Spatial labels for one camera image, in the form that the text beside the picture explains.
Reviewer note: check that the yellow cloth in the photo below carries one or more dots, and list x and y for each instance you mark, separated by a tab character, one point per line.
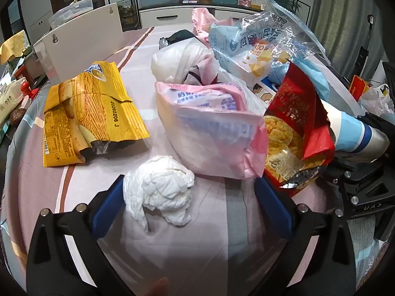
12	47

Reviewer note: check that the translucent white filled bag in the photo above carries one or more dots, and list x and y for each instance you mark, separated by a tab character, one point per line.
378	98

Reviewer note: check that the red snack bag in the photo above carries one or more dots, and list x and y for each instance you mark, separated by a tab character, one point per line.
293	108

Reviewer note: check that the blue and white paper cup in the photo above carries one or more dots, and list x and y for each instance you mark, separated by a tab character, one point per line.
351	132

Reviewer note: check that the light blue plastic bag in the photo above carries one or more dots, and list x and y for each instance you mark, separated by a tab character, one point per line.
314	77

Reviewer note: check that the white board box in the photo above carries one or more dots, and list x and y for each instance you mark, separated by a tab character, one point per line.
86	37

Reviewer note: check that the grey curtain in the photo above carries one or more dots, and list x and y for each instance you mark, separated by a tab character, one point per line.
336	15

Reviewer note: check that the red white figurine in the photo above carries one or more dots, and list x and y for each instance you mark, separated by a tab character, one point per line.
27	89

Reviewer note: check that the pink white printed plastic bag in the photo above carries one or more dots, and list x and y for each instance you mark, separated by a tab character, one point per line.
209	135

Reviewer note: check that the pink small box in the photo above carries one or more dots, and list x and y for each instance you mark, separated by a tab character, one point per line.
243	2

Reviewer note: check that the clear plastic container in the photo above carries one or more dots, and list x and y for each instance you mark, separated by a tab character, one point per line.
72	9

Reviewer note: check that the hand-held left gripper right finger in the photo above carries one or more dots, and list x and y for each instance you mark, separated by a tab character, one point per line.
274	206

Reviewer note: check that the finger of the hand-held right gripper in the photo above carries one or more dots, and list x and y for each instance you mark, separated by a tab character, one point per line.
348	169
376	122

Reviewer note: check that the white television cabinet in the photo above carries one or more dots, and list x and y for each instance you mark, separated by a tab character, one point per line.
172	15

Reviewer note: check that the brown woven object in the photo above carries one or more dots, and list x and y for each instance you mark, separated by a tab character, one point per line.
18	116

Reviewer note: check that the yellow snack bag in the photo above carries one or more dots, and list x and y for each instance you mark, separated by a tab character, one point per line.
92	117

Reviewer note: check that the white printed box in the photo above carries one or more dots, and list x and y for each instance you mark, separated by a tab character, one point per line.
259	3

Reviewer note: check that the red shopping bag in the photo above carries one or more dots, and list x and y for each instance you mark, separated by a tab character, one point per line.
358	88

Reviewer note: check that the cartoon printed box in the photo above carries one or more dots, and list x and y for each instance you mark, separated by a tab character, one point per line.
265	94

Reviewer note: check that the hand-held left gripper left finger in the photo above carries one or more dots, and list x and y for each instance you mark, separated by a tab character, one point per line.
106	205

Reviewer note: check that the beige tissue pack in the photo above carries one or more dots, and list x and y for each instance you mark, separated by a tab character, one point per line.
7	98

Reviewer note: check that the potted green plant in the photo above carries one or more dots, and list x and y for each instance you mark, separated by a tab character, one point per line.
291	4

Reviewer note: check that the crumpled white plastic bag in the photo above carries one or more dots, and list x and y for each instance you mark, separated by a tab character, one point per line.
176	61

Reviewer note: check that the white tissue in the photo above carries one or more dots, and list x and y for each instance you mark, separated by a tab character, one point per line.
160	188

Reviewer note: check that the clear blue printed snack bag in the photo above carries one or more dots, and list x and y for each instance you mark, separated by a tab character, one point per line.
256	43

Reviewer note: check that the pink grey patterned cloth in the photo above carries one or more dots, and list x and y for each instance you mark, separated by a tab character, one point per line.
200	252

